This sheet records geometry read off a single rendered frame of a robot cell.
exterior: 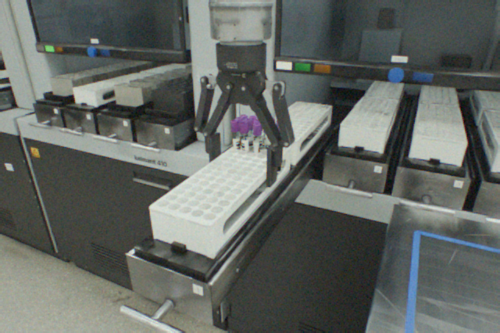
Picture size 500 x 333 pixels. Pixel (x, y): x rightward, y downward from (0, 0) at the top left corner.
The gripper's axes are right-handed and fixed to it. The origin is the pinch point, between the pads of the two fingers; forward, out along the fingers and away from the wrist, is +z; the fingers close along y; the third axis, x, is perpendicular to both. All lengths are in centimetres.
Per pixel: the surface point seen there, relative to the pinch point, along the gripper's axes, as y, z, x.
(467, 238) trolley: 34.9, 3.8, -0.3
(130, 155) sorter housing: -51, 17, 24
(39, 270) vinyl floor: -117, 86, 20
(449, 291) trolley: 32.4, 3.7, -12.3
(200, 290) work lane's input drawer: 5.3, 6.3, -22.2
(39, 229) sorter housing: -113, 64, 24
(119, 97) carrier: -59, 1, 31
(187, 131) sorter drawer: -33.4, 8.7, 30.5
